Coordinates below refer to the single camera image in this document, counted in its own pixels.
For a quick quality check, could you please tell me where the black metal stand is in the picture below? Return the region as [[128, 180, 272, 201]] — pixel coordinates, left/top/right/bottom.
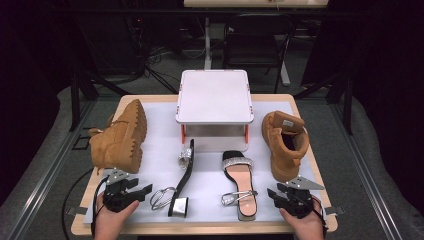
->
[[68, 66, 131, 133], [293, 71, 354, 136]]

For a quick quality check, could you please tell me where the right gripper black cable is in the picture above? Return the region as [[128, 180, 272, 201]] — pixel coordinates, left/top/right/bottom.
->
[[311, 196, 329, 239]]

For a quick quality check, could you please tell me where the white background desk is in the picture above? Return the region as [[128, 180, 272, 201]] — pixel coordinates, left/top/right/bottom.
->
[[183, 0, 330, 87]]

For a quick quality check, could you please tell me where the black folding chair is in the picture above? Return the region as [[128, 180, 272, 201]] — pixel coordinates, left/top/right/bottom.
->
[[222, 13, 296, 94]]

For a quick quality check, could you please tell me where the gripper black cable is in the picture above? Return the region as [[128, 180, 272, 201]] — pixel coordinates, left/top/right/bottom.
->
[[61, 168, 111, 240], [311, 196, 329, 239]]

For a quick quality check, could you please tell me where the bundle of floor cables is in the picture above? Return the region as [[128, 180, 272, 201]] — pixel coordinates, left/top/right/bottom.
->
[[126, 16, 208, 94]]

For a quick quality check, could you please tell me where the tan suede boot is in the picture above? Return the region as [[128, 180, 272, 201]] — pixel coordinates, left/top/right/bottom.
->
[[261, 110, 310, 183], [88, 98, 148, 175]]

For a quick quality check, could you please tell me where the person's left hand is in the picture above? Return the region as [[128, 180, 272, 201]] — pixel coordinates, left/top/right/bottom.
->
[[94, 193, 140, 231]]

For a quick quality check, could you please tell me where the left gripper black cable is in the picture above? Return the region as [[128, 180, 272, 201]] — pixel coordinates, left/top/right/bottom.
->
[[61, 168, 111, 240]]

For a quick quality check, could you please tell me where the white shoe rack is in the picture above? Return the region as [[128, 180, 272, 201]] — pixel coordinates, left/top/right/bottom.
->
[[175, 69, 255, 153]]

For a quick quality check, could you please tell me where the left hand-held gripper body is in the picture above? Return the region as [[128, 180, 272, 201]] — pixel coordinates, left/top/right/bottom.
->
[[102, 168, 139, 213]]

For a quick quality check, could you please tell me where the grey metal table clip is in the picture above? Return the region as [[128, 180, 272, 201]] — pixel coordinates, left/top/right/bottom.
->
[[66, 206, 88, 216], [324, 205, 346, 216]]

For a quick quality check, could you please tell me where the person's right hand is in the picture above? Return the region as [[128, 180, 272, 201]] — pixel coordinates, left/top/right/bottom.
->
[[279, 198, 325, 234]]

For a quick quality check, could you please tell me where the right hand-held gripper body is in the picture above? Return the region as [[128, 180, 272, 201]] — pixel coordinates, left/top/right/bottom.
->
[[281, 175, 325, 219]]

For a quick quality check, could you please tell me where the black sandal with silver heel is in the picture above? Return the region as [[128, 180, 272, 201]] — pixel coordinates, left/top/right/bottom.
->
[[149, 138, 196, 218], [220, 150, 259, 222]]

